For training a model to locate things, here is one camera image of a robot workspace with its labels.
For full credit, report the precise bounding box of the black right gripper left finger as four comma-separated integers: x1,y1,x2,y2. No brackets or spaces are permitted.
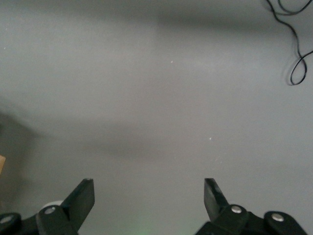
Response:
0,178,95,235

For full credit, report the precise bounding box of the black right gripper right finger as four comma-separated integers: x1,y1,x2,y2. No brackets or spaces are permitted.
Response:
195,178,306,235

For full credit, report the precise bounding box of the thin black cable with loop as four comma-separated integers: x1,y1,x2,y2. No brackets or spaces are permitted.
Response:
266,0,313,86

